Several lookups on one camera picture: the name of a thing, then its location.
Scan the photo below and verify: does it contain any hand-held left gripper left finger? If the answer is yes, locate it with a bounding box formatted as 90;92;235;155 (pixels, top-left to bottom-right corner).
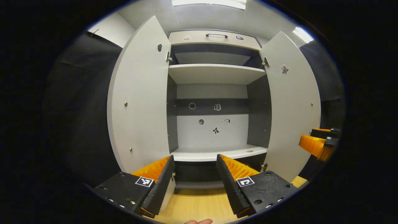
93;155;175;218

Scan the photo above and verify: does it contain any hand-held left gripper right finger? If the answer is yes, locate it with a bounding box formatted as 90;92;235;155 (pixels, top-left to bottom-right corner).
216;154;300;218

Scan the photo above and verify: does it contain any cabinet door with square stickers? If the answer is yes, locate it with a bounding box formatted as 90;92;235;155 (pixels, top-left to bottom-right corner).
259;31;322;183

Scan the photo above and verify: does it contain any grey double-door shoe cabinet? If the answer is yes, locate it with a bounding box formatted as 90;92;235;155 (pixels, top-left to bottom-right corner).
107;16;322;195

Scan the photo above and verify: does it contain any cabinet door with checkered sticker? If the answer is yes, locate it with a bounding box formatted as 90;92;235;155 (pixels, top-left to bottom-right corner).
107;16;176;212

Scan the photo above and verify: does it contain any white cabinet shelf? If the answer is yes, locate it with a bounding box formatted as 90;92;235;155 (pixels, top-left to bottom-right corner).
170;144;268;162
168;64;267;85

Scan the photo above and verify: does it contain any grey cabinet drawer front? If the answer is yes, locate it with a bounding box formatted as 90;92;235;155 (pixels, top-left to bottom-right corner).
168;30;261;51

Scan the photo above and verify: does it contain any small ceiling light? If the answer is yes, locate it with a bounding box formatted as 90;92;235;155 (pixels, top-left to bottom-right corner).
292;26;314;43

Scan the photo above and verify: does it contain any black backdrop cloth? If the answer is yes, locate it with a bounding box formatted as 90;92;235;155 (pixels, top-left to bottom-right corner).
47;31;345;187

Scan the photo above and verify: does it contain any long ceiling light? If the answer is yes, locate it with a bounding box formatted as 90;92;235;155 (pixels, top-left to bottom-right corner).
172;0;247;10

